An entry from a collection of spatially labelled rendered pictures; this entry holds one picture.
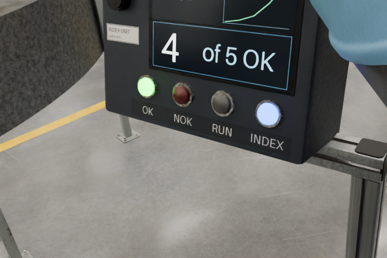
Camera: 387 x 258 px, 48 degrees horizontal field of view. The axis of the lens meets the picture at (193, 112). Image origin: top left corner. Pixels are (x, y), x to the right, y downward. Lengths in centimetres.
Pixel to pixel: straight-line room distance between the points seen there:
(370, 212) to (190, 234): 142
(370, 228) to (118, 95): 32
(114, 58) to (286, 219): 149
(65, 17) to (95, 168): 84
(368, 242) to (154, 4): 35
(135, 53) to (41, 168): 206
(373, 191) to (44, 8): 156
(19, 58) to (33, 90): 14
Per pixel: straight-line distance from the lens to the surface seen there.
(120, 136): 259
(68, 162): 249
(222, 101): 42
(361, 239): 55
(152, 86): 48
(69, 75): 197
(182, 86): 45
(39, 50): 182
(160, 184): 216
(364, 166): 48
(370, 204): 50
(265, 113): 40
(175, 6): 45
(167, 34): 46
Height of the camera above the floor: 132
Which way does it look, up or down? 29 degrees down
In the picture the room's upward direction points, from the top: 8 degrees counter-clockwise
